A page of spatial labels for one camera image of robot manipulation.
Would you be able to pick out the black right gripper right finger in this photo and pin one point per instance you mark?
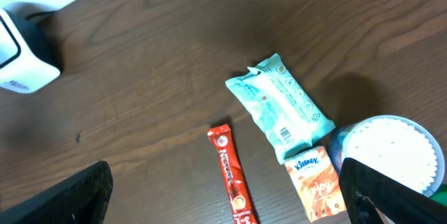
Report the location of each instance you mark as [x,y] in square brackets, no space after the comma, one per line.
[367,192]

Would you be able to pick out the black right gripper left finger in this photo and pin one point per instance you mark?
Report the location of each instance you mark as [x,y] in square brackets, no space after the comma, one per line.
[81,198]

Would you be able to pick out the green lid jar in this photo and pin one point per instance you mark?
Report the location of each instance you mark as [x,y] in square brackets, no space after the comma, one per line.
[440,195]

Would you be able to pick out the white blue label jar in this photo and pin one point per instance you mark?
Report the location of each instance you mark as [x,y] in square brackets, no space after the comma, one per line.
[395,146]

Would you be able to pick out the orange Kleenex tissue pack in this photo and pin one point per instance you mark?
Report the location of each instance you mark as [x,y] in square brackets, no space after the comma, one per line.
[317,183]

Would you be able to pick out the mint green wipes pack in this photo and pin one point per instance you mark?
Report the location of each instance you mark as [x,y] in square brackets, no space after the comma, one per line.
[280,107]

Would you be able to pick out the red snack bar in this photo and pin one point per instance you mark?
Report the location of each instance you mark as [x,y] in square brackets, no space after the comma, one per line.
[233,175]

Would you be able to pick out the white barcode scanner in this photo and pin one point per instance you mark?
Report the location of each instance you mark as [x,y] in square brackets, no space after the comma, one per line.
[28,62]

